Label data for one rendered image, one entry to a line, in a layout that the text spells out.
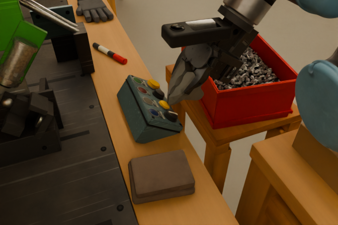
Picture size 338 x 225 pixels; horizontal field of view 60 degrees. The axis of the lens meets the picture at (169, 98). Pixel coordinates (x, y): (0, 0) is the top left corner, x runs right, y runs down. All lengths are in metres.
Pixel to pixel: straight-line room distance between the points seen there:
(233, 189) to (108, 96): 1.07
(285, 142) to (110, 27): 0.61
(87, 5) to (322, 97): 0.84
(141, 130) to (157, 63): 1.89
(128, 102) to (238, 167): 1.17
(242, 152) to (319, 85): 1.40
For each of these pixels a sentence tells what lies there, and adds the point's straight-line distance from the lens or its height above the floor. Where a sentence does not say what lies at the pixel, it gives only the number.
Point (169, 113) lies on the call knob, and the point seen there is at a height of 0.94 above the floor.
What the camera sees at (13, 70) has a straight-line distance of 0.52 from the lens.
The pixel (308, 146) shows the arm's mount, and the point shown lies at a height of 0.89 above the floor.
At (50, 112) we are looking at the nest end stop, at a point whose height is 0.97.
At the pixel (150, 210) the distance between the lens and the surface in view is 0.48.
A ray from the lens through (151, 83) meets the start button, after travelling 0.62.
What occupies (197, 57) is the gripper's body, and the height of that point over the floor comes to 1.03.
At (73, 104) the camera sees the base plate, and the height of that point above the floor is 0.90.
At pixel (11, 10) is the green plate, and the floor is 1.13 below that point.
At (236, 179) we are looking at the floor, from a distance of 1.63.
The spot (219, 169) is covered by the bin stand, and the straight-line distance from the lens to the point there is 0.81.
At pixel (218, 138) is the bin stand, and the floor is 0.80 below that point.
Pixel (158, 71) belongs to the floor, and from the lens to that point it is 2.31.
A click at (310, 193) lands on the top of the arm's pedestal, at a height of 0.85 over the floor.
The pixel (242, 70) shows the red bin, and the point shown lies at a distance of 0.81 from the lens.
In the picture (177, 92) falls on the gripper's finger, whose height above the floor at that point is 0.97.
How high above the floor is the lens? 1.32
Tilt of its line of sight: 40 degrees down
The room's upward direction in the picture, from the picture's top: straight up
